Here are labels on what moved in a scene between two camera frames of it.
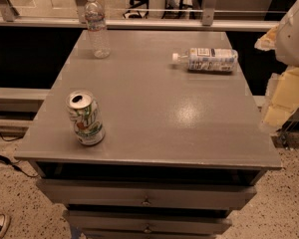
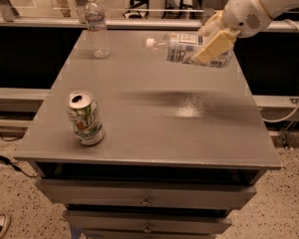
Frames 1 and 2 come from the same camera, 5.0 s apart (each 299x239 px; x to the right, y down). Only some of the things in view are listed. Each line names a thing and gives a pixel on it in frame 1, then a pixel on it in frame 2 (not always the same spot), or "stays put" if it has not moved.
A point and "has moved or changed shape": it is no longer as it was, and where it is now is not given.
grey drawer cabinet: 183,150 stays put
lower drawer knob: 148,229 stays put
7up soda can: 87,121 stays put
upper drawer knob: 146,202 stays put
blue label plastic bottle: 208,59 has moved or changed shape
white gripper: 294,39 → 246,14
